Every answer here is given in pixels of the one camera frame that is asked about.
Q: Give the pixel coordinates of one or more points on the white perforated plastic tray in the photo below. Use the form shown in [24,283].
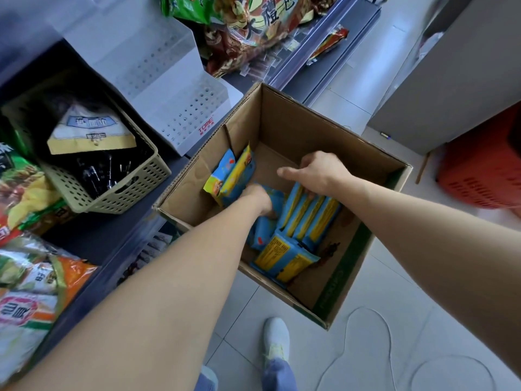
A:
[175,97]

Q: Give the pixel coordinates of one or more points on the grey cabinet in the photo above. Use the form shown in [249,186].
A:
[468,77]

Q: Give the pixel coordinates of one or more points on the person's right hand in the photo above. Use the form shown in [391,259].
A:
[321,175]

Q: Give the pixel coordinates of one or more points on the brown snack bag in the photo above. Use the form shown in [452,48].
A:
[260,32]

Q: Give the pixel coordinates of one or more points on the beige plastic basket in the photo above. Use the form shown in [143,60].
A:
[122,195]

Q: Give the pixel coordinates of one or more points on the person's left forearm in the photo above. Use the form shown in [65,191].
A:
[142,321]

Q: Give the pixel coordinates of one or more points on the blue yellow wet wipes pack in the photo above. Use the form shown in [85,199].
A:
[264,236]

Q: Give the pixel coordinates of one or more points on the pile of blue wipe packets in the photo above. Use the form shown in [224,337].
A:
[313,215]

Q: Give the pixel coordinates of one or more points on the white shoe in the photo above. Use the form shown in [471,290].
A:
[276,337]
[209,378]

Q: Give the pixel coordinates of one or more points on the person's right forearm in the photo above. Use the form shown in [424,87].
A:
[447,260]

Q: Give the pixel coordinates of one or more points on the bundle of black hooks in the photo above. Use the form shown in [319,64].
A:
[106,175]

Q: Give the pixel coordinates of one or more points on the blue trousers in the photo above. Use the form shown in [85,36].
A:
[279,376]

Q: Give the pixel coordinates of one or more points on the brown cardboard box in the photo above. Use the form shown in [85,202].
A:
[293,126]

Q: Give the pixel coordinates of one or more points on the yellow white card packet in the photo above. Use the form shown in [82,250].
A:
[89,134]

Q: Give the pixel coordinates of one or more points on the person's left hand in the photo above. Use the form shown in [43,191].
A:
[260,197]

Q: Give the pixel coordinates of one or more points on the small red packet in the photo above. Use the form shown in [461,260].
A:
[329,42]

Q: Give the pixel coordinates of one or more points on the stack of red shopping baskets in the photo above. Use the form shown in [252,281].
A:
[480,175]

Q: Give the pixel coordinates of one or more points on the dark grey store shelf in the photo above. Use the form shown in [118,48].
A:
[101,236]

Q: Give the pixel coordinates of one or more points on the white striped snack bag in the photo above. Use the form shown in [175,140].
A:
[24,333]

